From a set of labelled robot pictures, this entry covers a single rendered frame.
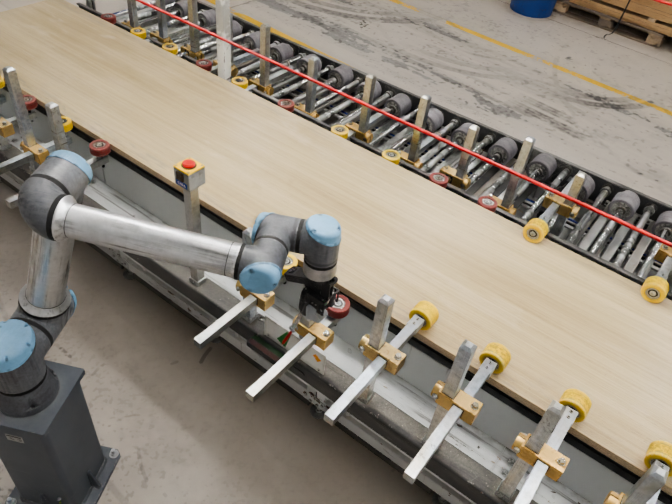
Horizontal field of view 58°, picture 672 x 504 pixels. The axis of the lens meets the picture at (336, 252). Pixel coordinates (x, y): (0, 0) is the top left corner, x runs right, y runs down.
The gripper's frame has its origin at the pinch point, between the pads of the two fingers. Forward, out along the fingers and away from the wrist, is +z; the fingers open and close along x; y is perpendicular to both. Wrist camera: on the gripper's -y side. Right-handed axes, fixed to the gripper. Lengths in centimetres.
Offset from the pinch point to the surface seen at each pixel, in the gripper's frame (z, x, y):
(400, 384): 39, 25, 24
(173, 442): 101, -19, -48
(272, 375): 14.5, -14.4, -0.6
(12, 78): -14, 7, -154
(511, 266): 10, 75, 34
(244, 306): 14.8, 0.0, -25.5
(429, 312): 2.9, 28.5, 25.4
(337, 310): 9.8, 15.3, 0.4
